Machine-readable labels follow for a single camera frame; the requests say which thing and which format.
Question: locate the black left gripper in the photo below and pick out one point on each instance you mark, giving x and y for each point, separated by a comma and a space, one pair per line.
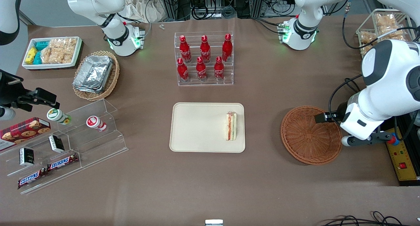
342, 110

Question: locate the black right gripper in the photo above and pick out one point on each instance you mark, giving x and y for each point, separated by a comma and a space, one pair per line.
9, 91

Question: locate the triangle sandwich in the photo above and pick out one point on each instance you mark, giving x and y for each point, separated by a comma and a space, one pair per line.
231, 127

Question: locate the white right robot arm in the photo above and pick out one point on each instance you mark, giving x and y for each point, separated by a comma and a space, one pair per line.
115, 32

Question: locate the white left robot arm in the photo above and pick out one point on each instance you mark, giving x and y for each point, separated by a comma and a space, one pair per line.
387, 81

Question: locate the brown round wicker basket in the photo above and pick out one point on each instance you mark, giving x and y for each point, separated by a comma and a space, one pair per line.
305, 140

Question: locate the white rectangular snack tray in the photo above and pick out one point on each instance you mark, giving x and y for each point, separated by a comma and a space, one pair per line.
49, 66

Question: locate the tan oval wicker basket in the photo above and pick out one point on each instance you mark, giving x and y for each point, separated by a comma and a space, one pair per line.
113, 78

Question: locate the beige plastic serving tray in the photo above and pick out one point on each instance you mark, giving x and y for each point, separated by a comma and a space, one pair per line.
200, 127

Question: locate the green lid yogurt bottle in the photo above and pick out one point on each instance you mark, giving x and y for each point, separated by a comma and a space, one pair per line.
56, 115

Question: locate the red plaid cookie box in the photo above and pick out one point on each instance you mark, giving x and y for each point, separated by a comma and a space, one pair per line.
23, 131

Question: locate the teal snack pack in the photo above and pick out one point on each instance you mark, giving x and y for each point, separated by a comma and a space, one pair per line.
38, 58
42, 45

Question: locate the yellow snack pack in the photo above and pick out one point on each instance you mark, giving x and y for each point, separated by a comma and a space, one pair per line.
31, 55

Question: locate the small black white box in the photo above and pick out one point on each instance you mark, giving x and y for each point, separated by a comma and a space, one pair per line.
27, 156
56, 144

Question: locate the clear bag rice crackers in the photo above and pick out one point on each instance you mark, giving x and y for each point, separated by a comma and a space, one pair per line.
52, 52
69, 50

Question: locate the stacked aluminium foil containers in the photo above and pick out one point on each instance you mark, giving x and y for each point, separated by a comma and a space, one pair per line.
93, 73

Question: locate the red lid yogurt bottle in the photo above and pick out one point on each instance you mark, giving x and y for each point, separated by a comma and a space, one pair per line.
95, 122

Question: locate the Snickers chocolate bar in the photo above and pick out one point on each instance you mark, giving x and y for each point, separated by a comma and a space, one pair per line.
31, 179
62, 162

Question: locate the clear acrylic stepped shelf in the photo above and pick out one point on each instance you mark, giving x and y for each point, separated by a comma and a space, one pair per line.
98, 147

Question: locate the red emergency stop button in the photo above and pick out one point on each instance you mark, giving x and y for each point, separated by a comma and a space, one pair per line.
394, 140

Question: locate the yellow control box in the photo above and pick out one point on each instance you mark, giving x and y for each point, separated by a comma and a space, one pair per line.
402, 160

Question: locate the black side platform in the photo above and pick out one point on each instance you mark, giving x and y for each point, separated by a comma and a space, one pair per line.
414, 147

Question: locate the clear acrylic bottle rack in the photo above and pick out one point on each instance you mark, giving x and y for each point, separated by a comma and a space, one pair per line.
226, 80

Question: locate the red cola bottle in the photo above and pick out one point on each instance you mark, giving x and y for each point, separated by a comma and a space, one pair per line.
205, 50
219, 69
201, 70
227, 49
185, 50
182, 71

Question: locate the beige crumpled cloth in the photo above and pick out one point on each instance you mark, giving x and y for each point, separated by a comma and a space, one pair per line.
141, 8

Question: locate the silver white device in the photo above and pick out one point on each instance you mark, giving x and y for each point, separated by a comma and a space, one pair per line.
214, 222

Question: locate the aluminium frame rack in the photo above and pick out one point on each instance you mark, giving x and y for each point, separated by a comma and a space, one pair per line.
170, 3

